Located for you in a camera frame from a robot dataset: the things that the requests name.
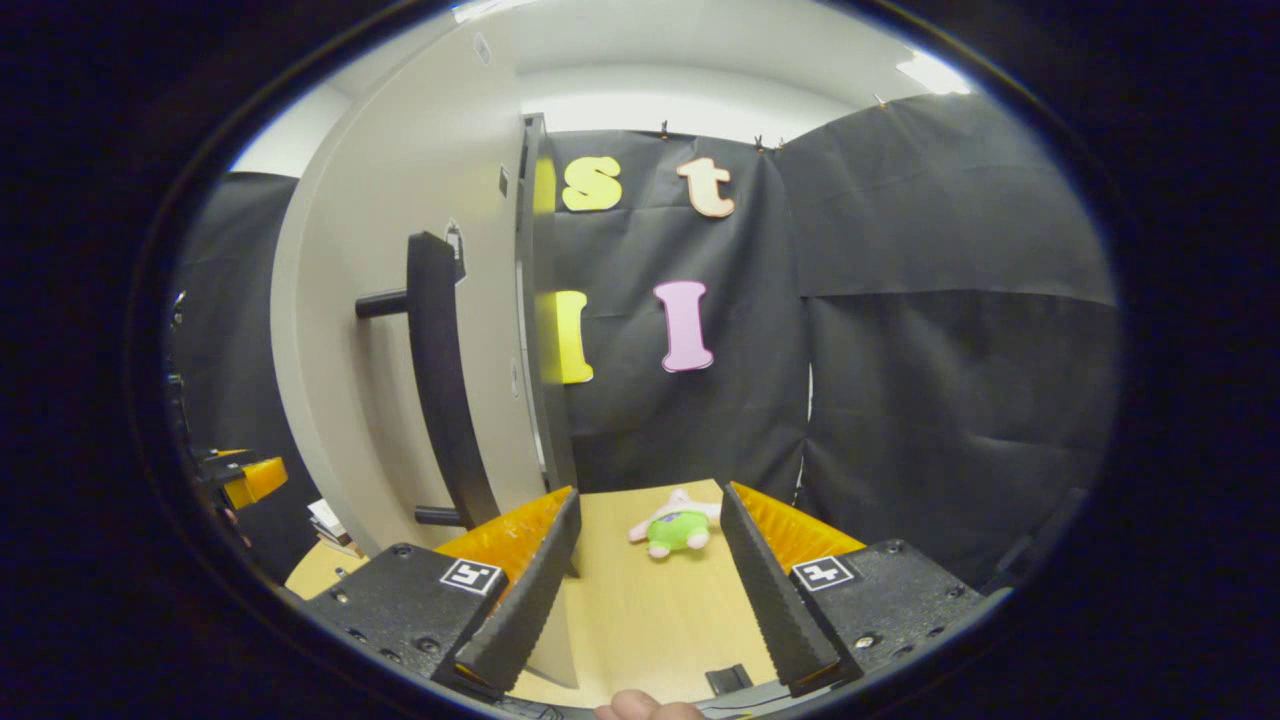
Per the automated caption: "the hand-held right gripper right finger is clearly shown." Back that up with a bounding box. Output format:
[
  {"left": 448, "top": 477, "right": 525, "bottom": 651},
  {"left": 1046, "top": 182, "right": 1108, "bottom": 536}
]
[{"left": 720, "top": 482, "right": 986, "bottom": 698}]

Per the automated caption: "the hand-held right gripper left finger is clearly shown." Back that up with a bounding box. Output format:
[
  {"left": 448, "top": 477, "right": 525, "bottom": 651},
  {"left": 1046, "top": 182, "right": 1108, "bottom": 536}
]
[{"left": 300, "top": 487, "right": 583, "bottom": 698}]

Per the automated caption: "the beige cabinet door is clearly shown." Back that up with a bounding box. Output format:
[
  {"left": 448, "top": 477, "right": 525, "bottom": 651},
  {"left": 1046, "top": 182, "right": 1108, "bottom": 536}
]
[{"left": 270, "top": 10, "right": 582, "bottom": 691}]

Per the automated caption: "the black cabinet door handle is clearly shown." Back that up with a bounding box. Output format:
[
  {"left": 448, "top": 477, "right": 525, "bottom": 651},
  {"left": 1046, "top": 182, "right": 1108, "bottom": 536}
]
[{"left": 355, "top": 232, "right": 501, "bottom": 532}]

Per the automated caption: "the grey cabinet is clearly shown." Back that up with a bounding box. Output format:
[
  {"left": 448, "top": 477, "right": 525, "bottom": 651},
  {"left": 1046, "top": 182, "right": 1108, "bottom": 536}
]
[{"left": 515, "top": 113, "right": 582, "bottom": 497}]

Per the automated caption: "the white portrait book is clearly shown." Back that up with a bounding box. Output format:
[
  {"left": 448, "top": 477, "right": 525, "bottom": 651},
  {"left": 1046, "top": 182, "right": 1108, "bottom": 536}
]
[{"left": 305, "top": 497, "right": 367, "bottom": 560}]

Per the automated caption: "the pink green plush toy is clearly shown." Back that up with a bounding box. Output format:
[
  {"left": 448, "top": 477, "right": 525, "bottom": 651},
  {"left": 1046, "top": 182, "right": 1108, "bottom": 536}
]
[{"left": 628, "top": 488, "right": 723, "bottom": 560}]

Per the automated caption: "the black backdrop cloth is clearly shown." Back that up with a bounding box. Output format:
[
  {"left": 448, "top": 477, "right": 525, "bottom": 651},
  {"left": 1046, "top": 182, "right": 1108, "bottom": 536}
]
[{"left": 172, "top": 95, "right": 1123, "bottom": 593}]

